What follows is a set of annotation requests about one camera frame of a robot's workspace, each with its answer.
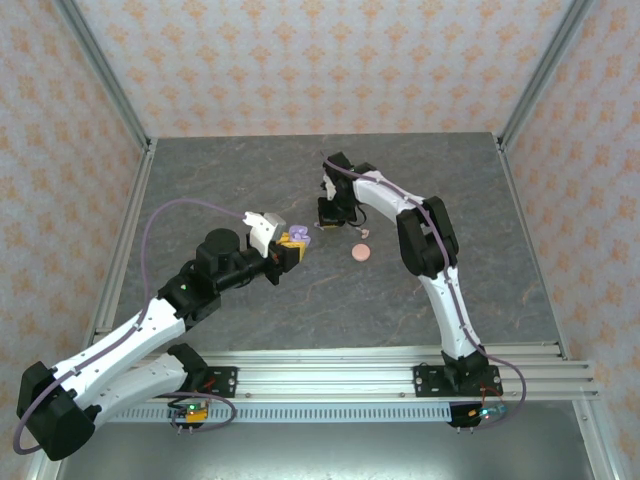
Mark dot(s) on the purple earbud charging case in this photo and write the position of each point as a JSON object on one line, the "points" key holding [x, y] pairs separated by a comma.
{"points": [[300, 232]]}

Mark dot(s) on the pink earbud charging case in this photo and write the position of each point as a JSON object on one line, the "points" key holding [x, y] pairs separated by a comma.
{"points": [[360, 252]]}

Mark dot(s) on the circuit board yellow connector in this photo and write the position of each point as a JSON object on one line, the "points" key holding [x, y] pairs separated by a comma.
{"points": [[192, 411]]}

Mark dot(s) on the wide aluminium base rail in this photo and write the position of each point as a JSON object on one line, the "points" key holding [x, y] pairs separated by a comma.
{"points": [[325, 375]]}

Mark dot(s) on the small circuit board green light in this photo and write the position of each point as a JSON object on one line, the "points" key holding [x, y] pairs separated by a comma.
{"points": [[487, 412]]}

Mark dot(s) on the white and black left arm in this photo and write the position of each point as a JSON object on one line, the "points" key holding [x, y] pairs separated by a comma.
{"points": [[125, 340]]}

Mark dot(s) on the aluminium corner post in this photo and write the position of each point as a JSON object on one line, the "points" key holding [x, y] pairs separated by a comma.
{"points": [[545, 70], [100, 70]]}

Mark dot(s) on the aluminium side rail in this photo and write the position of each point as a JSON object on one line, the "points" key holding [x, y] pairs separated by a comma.
{"points": [[125, 235], [530, 240]]}

